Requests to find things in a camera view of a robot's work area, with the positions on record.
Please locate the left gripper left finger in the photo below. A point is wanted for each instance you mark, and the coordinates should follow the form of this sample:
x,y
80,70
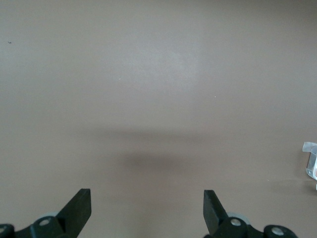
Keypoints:
x,y
76,210

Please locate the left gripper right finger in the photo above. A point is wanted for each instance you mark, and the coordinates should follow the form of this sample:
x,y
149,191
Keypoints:
x,y
213,213

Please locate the clear plastic egg carton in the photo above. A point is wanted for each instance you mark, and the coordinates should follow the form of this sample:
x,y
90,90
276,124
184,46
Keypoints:
x,y
312,158

